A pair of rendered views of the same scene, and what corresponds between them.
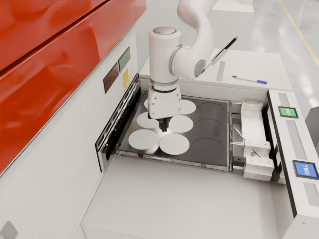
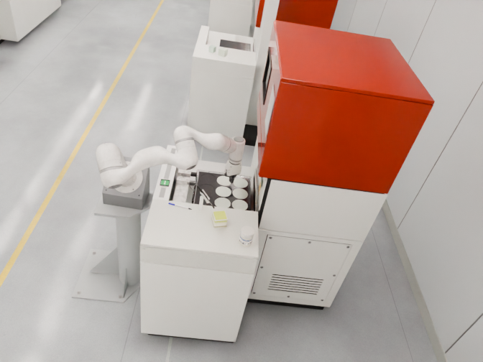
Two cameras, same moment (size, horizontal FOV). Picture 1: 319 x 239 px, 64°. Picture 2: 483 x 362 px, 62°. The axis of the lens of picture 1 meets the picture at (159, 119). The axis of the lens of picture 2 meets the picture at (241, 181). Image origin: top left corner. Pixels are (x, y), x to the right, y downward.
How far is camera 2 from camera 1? 2.88 m
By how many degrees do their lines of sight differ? 100
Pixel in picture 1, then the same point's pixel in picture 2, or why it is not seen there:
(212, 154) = (205, 176)
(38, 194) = not seen: hidden behind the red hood
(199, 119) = (212, 194)
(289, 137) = (170, 169)
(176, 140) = (223, 182)
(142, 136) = (241, 184)
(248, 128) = (182, 193)
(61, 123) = not seen: hidden behind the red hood
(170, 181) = not seen: hidden behind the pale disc
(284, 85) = (157, 202)
